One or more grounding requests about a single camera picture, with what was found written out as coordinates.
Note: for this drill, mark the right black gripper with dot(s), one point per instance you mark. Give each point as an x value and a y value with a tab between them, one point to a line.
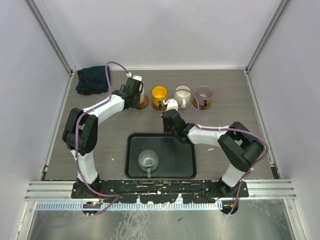
165	129

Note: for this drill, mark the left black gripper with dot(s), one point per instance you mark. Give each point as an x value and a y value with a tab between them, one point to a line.
136	105

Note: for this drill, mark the pink ceramic mug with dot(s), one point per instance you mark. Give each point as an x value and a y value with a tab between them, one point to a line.
142	95

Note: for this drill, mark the light cork coaster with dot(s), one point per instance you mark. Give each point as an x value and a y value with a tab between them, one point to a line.
175	104

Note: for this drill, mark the dark wooden coaster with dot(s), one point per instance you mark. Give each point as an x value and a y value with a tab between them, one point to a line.
145	103
158	103
201	106

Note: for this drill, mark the white ceramic mug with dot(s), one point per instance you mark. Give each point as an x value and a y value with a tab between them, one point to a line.
182	94

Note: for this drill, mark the yellow mug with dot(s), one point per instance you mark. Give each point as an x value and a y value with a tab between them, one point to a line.
159	92

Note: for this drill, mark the purple glass mug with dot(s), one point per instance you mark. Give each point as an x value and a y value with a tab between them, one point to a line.
204	94

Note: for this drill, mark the grey glass mug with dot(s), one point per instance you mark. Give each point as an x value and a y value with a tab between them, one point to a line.
148	161

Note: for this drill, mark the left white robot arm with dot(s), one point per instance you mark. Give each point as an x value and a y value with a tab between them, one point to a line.
81	130

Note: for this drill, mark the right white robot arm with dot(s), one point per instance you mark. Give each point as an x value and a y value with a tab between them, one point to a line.
241	147

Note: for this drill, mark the black plastic tray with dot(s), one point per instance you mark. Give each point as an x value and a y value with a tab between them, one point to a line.
176	160

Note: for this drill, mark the dark blue folded cloth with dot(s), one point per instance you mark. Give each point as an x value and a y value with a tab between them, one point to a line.
93	80

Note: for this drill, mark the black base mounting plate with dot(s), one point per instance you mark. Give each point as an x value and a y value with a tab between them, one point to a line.
168	191

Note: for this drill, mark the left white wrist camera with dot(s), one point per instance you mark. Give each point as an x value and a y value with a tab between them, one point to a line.
135	77

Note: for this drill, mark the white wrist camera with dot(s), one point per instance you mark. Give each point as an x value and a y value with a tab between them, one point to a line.
135	77
168	105

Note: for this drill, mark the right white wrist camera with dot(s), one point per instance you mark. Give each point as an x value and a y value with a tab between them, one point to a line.
168	105

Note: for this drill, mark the white slotted cable duct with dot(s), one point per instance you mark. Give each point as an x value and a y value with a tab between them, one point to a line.
81	205

